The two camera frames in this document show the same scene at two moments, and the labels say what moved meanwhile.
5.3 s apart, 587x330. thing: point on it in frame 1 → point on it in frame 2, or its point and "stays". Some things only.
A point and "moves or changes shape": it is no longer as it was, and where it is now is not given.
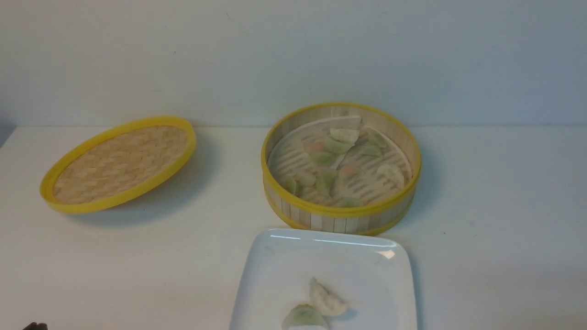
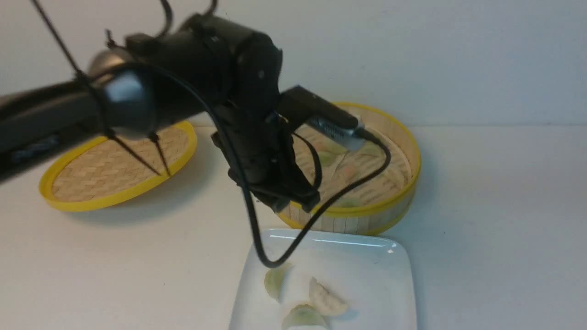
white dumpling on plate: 324,301 stays
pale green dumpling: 289,183 moves or changes shape
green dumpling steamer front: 350,202 stays
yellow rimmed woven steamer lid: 116,162 stays
